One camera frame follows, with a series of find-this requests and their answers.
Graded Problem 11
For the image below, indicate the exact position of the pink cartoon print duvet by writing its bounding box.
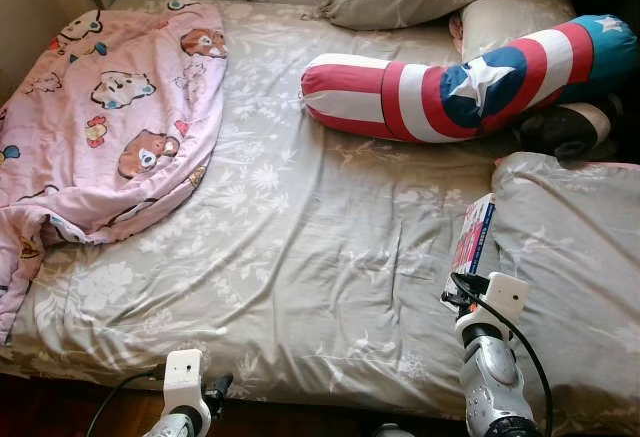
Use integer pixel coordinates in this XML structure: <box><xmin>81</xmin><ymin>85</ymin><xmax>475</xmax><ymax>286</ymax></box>
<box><xmin>0</xmin><ymin>2</ymin><xmax>229</xmax><ymax>343</ymax></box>

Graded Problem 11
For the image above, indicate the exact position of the black and cream plush toy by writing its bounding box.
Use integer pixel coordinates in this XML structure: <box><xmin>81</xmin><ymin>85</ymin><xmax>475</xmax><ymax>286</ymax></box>
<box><xmin>515</xmin><ymin>97</ymin><xmax>623</xmax><ymax>163</ymax></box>

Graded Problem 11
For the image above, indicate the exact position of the colourful comic book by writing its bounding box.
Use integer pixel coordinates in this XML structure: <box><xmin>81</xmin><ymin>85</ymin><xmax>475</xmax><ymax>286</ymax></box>
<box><xmin>450</xmin><ymin>193</ymin><xmax>498</xmax><ymax>278</ymax></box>

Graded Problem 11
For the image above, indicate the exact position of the bed with grey floral sheet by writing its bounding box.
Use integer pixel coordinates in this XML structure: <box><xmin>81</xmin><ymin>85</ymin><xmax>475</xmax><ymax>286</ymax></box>
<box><xmin>0</xmin><ymin>0</ymin><xmax>640</xmax><ymax>433</ymax></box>

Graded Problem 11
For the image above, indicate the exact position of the small cream pillow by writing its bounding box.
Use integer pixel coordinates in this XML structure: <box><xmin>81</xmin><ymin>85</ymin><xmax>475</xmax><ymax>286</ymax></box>
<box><xmin>455</xmin><ymin>0</ymin><xmax>578</xmax><ymax>63</ymax></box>

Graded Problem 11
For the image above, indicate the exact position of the long Captain America pillow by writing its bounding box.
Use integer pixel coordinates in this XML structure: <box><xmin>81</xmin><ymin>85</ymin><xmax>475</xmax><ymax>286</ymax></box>
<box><xmin>300</xmin><ymin>14</ymin><xmax>639</xmax><ymax>143</ymax></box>

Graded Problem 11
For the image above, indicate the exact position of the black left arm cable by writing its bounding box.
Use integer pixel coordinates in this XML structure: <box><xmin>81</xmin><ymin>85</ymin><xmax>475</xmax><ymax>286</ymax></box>
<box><xmin>85</xmin><ymin>367</ymin><xmax>169</xmax><ymax>437</ymax></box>

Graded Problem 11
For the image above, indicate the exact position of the folded grey floral quilt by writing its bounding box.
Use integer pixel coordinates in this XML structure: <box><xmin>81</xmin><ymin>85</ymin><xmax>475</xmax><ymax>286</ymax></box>
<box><xmin>490</xmin><ymin>152</ymin><xmax>640</xmax><ymax>433</ymax></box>

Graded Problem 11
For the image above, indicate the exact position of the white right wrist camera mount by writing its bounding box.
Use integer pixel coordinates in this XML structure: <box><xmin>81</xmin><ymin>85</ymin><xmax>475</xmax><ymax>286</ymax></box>
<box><xmin>482</xmin><ymin>272</ymin><xmax>530</xmax><ymax>326</ymax></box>

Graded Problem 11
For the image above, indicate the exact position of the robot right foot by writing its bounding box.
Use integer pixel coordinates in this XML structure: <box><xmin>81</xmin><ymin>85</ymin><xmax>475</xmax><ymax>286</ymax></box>
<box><xmin>372</xmin><ymin>421</ymin><xmax>413</xmax><ymax>437</ymax></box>

